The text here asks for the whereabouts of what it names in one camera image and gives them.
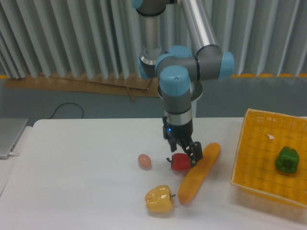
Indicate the brown egg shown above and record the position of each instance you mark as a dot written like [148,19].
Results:
[144,161]

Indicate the silver laptop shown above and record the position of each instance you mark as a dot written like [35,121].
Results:
[11,130]

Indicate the green bell pepper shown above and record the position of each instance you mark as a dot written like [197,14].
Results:
[287,161]

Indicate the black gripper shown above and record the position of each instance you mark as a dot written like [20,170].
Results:
[174,133]

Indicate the red bell pepper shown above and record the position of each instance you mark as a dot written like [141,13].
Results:
[179,162]

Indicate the yellow bell pepper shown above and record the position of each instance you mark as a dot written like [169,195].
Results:
[159,199]

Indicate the long orange bread loaf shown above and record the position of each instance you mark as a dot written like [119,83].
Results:
[194,178]

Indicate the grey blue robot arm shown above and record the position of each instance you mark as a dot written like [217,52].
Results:
[179,70]

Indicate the brown cardboard sheet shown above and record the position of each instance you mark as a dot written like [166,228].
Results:
[132,86]

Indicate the yellow woven basket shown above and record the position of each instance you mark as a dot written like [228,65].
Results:
[254,167]

